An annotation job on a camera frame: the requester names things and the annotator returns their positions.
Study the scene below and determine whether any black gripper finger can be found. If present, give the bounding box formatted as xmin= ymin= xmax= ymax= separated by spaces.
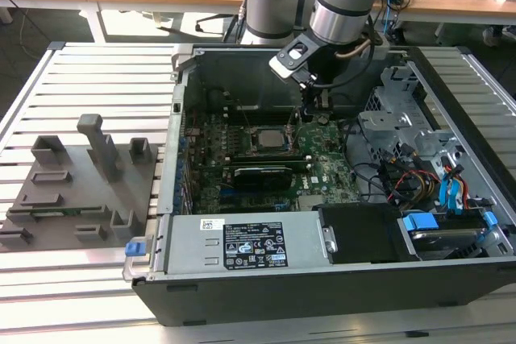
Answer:
xmin=302 ymin=85 xmax=335 ymax=121

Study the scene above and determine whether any metal socket cover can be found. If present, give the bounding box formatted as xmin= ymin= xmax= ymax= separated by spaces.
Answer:
xmin=285 ymin=106 xmax=304 ymax=152

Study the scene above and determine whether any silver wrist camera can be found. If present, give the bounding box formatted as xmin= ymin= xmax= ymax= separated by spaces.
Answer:
xmin=268 ymin=56 xmax=302 ymax=79

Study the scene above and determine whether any silver chipset heat sink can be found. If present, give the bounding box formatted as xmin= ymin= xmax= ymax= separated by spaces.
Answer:
xmin=298 ymin=194 xmax=323 ymax=210

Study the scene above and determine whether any black plastic shroud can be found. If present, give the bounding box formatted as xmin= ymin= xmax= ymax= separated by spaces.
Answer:
xmin=314 ymin=202 xmax=404 ymax=264

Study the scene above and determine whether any green motherboard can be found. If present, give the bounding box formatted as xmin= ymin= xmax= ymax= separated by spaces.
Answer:
xmin=179 ymin=108 xmax=362 ymax=216

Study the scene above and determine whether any blue case latch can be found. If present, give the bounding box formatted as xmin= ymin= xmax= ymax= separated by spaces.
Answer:
xmin=125 ymin=241 xmax=146 ymax=259

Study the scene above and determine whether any black PC case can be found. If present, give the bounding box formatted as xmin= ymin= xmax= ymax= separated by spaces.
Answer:
xmin=122 ymin=44 xmax=516 ymax=327

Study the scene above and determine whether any silver CPU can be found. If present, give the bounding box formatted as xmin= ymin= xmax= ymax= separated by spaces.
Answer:
xmin=257 ymin=126 xmax=289 ymax=150

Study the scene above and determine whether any yellow power wire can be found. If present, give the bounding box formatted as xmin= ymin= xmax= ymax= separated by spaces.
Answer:
xmin=402 ymin=170 xmax=439 ymax=200

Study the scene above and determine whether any green RAM stick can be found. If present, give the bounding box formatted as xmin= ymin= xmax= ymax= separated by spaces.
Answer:
xmin=30 ymin=207 xmax=102 ymax=217

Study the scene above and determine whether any black graphics card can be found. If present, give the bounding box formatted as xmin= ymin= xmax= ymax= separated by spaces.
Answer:
xmin=231 ymin=164 xmax=294 ymax=193

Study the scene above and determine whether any grey parts rack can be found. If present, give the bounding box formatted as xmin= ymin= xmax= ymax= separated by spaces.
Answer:
xmin=0 ymin=113 xmax=159 ymax=252

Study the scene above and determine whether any CPU socket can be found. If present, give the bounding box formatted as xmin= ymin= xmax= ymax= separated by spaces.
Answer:
xmin=248 ymin=122 xmax=298 ymax=158

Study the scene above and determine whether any metal drive cage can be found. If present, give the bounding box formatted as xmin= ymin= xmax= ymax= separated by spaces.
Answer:
xmin=356 ymin=65 xmax=468 ymax=168

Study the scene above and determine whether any blue flat data wire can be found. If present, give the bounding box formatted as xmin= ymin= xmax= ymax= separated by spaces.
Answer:
xmin=451 ymin=178 xmax=464 ymax=216
xmin=439 ymin=177 xmax=451 ymax=216

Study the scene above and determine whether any hard disk in blue carrier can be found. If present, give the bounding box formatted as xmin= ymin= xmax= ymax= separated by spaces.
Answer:
xmin=398 ymin=210 xmax=499 ymax=260

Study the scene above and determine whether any silver power supply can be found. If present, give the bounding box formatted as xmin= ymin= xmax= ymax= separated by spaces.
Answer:
xmin=163 ymin=210 xmax=323 ymax=275

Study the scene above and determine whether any black RAM slot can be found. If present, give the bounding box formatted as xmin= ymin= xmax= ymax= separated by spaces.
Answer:
xmin=223 ymin=104 xmax=299 ymax=115
xmin=225 ymin=152 xmax=312 ymax=162
xmin=225 ymin=160 xmax=314 ymax=172
xmin=223 ymin=113 xmax=300 ymax=125

